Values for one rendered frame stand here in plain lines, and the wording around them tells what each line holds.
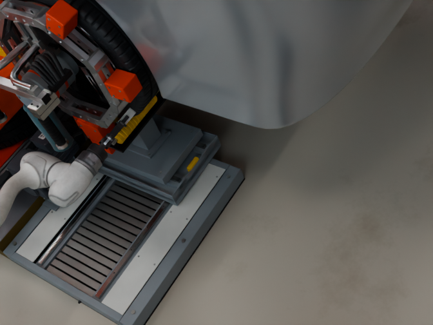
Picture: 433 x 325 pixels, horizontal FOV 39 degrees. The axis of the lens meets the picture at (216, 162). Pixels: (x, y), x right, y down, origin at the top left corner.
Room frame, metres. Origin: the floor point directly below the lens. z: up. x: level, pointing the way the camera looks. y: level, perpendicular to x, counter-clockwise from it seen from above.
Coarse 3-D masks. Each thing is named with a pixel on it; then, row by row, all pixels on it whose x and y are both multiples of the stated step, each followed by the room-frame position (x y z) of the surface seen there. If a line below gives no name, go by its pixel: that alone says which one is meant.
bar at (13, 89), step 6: (0, 78) 1.78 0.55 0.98; (6, 78) 1.77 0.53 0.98; (0, 84) 1.76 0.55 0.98; (6, 84) 1.74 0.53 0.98; (12, 84) 1.72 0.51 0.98; (6, 90) 1.75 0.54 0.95; (12, 90) 1.71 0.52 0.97; (18, 90) 1.68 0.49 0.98; (24, 90) 1.67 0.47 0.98; (24, 96) 1.67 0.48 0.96; (30, 96) 1.63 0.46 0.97; (42, 96) 1.60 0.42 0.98; (48, 96) 1.60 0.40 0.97; (42, 102) 1.59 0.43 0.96; (48, 102) 1.60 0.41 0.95
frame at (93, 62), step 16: (16, 0) 1.95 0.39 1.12; (0, 16) 1.96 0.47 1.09; (16, 16) 1.88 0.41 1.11; (32, 16) 1.82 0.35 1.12; (0, 32) 2.03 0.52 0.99; (48, 32) 1.77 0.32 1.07; (80, 48) 1.71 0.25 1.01; (96, 48) 1.71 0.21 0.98; (96, 64) 1.66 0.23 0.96; (96, 80) 1.68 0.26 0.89; (64, 96) 2.00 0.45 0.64; (80, 112) 1.89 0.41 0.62; (96, 112) 1.87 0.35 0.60; (112, 112) 1.70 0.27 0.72
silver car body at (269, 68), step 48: (96, 0) 1.68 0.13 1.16; (144, 0) 1.51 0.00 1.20; (192, 0) 1.36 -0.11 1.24; (240, 0) 1.25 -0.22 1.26; (288, 0) 1.20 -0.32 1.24; (336, 0) 1.20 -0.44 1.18; (384, 0) 1.28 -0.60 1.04; (144, 48) 1.59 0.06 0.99; (192, 48) 1.42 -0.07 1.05; (240, 48) 1.28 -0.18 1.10; (288, 48) 1.21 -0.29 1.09; (336, 48) 1.22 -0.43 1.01; (192, 96) 1.49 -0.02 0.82; (240, 96) 1.32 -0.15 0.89; (288, 96) 1.23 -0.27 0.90
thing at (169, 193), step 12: (204, 132) 1.96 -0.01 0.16; (204, 144) 1.87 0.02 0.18; (216, 144) 1.89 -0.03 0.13; (192, 156) 1.87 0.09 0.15; (204, 156) 1.84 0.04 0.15; (108, 168) 1.99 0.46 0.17; (120, 168) 1.98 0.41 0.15; (180, 168) 1.83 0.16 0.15; (192, 168) 1.78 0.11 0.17; (204, 168) 1.82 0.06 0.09; (120, 180) 1.95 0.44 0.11; (132, 180) 1.87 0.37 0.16; (144, 180) 1.85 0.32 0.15; (180, 180) 1.74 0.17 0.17; (192, 180) 1.77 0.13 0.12; (156, 192) 1.76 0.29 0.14; (168, 192) 1.73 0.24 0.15; (180, 192) 1.72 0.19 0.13
